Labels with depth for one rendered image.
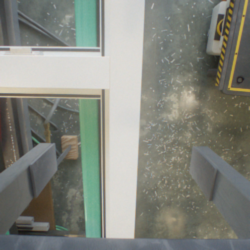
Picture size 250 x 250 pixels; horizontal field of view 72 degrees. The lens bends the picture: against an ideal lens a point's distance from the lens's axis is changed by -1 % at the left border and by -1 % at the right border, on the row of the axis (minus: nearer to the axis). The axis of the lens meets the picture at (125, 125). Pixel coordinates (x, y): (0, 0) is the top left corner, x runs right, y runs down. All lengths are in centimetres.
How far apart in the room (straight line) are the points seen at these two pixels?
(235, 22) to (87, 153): 88
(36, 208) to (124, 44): 115
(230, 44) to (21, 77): 89
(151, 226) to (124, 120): 148
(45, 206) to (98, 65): 108
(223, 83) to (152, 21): 57
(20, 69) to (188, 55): 109
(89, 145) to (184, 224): 147
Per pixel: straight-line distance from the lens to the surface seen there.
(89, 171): 37
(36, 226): 132
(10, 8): 75
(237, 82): 101
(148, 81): 119
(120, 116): 25
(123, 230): 35
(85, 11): 34
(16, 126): 73
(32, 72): 27
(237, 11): 103
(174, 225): 171
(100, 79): 25
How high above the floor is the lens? 118
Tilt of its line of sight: 75 degrees down
